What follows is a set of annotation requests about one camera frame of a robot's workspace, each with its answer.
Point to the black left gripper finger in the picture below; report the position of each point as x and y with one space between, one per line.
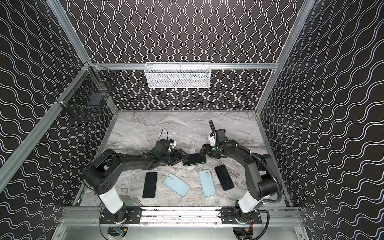
181 153
182 161

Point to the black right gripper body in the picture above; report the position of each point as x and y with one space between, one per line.
205 150

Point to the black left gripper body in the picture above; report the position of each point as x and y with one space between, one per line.
173 156

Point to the black phone case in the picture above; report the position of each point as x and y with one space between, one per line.
195 163

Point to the black smartphone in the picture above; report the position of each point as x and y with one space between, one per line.
224 177
150 185
194 159

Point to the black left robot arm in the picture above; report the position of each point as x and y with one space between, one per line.
103 172

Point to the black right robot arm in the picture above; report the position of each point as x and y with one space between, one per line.
262 184

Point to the light blue phone case left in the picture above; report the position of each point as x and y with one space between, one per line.
177 185

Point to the light blue phone case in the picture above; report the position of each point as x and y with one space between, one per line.
177 185
207 183

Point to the light blue phone case right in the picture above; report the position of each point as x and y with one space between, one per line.
207 183

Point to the aluminium back crossbar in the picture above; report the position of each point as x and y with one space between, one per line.
192 66

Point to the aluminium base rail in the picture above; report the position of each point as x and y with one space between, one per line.
200 217

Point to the white wire mesh basket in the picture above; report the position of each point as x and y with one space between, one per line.
178 78

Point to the black wire mesh basket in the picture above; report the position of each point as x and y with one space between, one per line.
90 99

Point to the aluminium left side rail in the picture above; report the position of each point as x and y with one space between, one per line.
15 161

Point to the aluminium corner post right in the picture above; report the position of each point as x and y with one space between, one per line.
298 25

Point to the aluminium corner post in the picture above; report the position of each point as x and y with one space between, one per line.
69 30
298 25

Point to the aluminium corner post left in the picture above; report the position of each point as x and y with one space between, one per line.
69 30

